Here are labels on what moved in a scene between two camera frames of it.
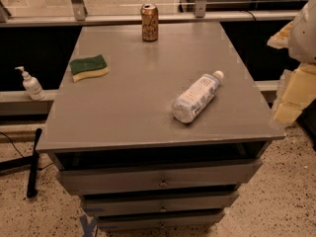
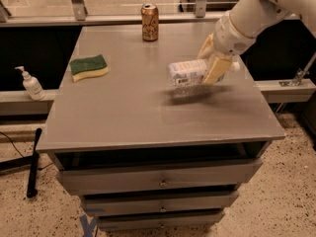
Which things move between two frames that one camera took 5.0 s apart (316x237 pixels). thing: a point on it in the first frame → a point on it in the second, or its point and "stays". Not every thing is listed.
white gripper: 304,37 → 228,39
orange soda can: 150,22 stays
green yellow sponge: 88,67 stays
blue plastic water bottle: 197,97 → 196,71
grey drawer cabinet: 157,125 stays
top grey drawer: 161,179 stays
